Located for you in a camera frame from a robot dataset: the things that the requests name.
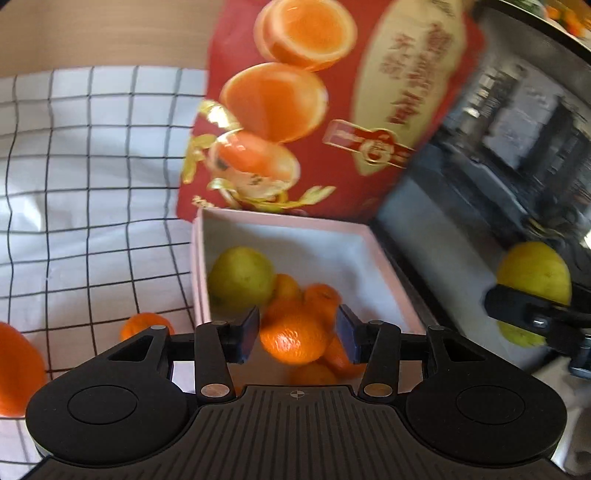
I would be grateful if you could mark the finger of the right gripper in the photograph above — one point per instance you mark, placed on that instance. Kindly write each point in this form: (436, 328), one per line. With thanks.
(564, 329)

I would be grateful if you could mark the pink gift box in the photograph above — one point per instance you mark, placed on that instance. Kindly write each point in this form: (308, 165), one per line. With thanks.
(345, 256)

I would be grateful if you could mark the checked white tablecloth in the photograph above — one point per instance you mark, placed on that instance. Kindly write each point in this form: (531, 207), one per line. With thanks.
(90, 166)

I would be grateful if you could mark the red snack bag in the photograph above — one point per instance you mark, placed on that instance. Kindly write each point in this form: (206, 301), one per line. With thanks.
(317, 108)

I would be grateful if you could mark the small mandarin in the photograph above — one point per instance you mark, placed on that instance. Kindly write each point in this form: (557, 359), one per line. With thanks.
(142, 321)

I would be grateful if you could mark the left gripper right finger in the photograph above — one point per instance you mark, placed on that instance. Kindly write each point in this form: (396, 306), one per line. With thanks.
(376, 345)

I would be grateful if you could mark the large orange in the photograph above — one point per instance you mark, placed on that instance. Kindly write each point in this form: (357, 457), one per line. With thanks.
(22, 372)

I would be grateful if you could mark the small green guava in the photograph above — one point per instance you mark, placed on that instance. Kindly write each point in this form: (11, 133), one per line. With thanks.
(536, 269)

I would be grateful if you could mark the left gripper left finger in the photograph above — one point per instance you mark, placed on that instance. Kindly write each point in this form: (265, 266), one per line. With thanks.
(218, 344)

